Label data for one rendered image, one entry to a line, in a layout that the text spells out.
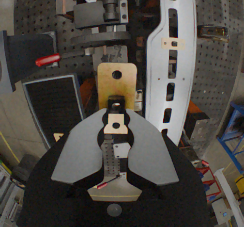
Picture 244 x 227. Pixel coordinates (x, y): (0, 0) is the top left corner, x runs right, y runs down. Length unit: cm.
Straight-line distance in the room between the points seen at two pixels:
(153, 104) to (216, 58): 63
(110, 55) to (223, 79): 89
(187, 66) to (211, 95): 59
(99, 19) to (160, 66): 26
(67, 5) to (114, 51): 17
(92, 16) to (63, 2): 14
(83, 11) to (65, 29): 51
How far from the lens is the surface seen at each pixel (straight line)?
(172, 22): 58
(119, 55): 32
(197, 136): 64
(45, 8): 84
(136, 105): 37
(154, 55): 42
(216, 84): 101
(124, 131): 16
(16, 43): 52
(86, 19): 25
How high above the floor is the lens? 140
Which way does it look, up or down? 61 degrees down
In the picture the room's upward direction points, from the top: 178 degrees clockwise
